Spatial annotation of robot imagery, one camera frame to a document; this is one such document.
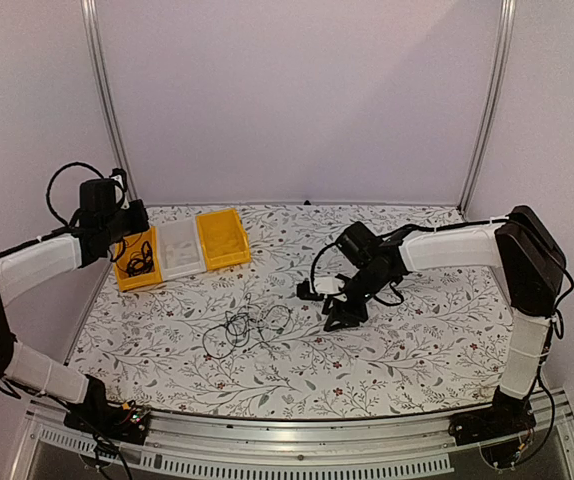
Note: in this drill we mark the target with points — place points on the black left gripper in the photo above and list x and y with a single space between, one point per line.
142 224

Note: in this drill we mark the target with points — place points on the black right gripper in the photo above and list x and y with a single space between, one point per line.
349 317

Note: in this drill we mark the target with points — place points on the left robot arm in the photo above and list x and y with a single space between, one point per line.
103 220

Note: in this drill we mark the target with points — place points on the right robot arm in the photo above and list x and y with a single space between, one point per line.
534 266

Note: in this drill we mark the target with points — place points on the left yellow plastic bin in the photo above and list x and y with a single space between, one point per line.
136 263

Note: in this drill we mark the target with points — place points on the yellow plastic bin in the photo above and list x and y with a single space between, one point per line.
136 263
223 239

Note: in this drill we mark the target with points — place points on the white translucent plastic bin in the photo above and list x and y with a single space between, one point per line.
179 249

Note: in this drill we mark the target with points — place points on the right yellow plastic bin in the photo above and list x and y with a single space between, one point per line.
223 239

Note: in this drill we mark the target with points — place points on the floral table cloth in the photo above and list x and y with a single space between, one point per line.
238 342

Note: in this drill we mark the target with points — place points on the back aluminium floor rail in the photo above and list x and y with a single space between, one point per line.
299 203

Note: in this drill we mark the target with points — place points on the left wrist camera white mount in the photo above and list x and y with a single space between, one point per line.
119 181

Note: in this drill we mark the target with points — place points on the aluminium front rail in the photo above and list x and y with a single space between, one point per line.
184 446

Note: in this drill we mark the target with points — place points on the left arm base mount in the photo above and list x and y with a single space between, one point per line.
124 422

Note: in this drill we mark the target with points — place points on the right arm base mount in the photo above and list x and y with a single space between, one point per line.
507 424

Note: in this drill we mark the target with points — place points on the left aluminium corner post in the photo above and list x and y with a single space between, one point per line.
100 72

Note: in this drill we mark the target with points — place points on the aluminium corner post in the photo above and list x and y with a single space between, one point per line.
500 59
100 72

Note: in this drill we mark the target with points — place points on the right aluminium corner post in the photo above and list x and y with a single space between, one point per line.
500 59

